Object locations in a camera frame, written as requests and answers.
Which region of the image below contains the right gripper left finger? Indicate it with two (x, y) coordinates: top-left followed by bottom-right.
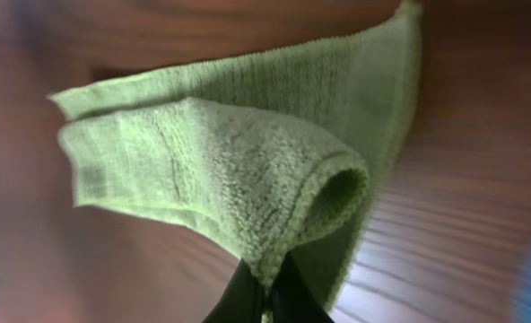
(203, 259), (265, 323)

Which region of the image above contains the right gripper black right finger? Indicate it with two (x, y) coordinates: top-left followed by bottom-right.
(270, 253), (334, 323)

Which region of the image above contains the green microfiber cloth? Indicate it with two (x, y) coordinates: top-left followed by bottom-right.
(52, 1), (422, 309)

